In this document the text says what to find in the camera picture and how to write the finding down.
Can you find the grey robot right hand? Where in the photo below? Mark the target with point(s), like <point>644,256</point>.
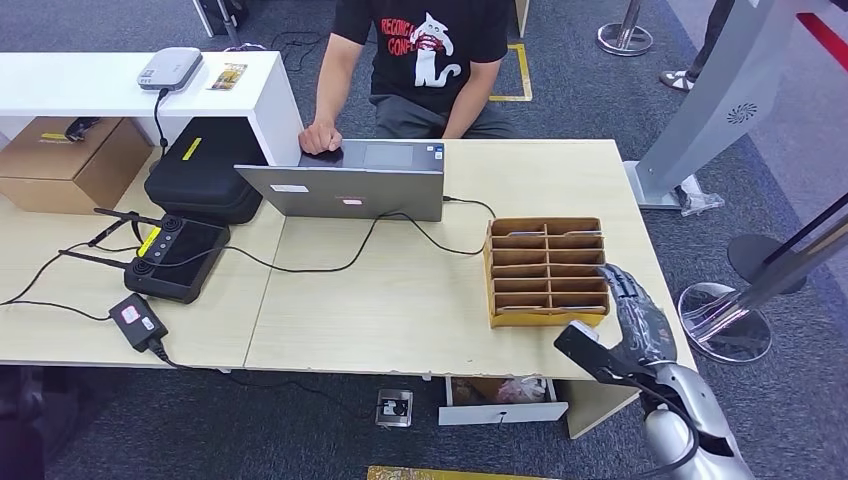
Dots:
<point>642,324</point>

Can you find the person's right hand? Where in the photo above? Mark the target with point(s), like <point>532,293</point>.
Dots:
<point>319,138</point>

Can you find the person's right forearm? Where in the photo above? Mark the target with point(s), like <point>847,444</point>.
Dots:
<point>328,93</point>

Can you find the person's left forearm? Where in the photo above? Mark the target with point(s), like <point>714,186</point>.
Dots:
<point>467,106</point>

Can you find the grey card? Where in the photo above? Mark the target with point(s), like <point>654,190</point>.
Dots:
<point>526,234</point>
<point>582,309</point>
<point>583,232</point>
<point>523,309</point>

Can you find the wooden card organizer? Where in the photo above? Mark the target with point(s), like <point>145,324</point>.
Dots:
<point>546,319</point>

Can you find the person in black shirt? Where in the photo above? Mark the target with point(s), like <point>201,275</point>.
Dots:
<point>430,40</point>

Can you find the standing person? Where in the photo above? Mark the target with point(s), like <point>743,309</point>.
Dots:
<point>709,40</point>

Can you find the grey laptop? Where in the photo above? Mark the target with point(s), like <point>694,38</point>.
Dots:
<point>344,192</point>

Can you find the chrome stanchion with round base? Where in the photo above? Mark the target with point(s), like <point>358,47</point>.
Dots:
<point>624,36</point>
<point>722,331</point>

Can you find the small printed leaflet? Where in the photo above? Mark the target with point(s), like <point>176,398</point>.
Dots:
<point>228,76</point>

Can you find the black stanchion with round base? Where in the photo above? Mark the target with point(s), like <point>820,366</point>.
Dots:
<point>748,255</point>

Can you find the black zip carrying case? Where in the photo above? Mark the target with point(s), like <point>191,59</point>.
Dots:
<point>199,179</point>

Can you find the crumpled plastic bag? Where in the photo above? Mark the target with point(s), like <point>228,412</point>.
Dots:
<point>523,391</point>

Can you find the white furniture leg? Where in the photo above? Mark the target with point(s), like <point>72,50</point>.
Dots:
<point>215,16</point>

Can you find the grey box-shaped device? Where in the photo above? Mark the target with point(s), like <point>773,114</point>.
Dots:
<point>169,68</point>

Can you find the white desk drawer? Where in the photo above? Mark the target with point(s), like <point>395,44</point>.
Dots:
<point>497,414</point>

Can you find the black controller with antennas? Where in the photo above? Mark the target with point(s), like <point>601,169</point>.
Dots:
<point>179,262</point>

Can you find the grey metal gate pillar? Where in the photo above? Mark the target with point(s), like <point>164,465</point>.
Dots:
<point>715,112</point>

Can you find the white counter shelf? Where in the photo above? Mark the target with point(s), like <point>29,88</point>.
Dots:
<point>99,86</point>

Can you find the black power adapter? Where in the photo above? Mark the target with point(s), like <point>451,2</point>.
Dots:
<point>138,322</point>

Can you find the yellow floor mat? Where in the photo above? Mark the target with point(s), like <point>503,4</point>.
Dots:
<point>430,474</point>

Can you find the brown cardboard box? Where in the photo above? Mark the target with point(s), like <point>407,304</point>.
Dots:
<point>60,175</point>

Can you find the metal floor socket box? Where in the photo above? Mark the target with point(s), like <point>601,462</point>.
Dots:
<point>393,407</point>

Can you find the red barrier strip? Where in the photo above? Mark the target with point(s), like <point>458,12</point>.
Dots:
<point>825,40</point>

